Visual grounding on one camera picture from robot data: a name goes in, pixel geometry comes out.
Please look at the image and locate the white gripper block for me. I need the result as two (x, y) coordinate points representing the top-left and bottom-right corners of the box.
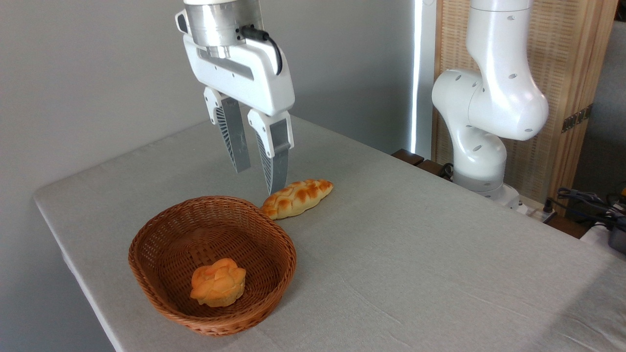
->
(175, 11), (296, 195)

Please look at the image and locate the round knotted bread bun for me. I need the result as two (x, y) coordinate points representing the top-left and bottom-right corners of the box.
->
(190, 258), (246, 308)

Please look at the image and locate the long braided bread loaf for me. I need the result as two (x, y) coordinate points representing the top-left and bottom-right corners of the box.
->
(260, 179), (334, 220)

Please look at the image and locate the brown woven wicker basket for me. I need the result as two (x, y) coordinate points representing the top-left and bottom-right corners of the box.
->
(128, 196), (297, 337)

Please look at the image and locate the silver wrist flange cylinder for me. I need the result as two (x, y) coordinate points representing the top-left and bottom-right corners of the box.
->
(184, 0), (265, 59)

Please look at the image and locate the dark brown wooden furniture piece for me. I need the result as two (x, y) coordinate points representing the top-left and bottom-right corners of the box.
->
(416, 159), (453, 180)
(391, 149), (425, 166)

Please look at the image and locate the grey tablecloth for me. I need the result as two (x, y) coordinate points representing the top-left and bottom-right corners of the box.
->
(33, 115), (626, 352)

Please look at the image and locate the white power strip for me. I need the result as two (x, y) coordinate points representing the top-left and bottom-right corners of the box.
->
(519, 201), (558, 223)

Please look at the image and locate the dark metal screen hinge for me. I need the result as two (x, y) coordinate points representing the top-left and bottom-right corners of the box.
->
(561, 104), (594, 133)

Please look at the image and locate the wooden bamboo folding screen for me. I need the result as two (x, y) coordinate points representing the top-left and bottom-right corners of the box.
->
(433, 0), (619, 204)

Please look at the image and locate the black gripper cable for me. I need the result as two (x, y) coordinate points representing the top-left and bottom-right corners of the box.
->
(238, 25), (284, 76)

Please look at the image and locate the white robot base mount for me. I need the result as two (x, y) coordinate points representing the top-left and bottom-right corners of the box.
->
(477, 183), (530, 215)

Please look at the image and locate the black cable bundle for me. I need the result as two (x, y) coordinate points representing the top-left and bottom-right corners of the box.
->
(544, 187), (626, 230)

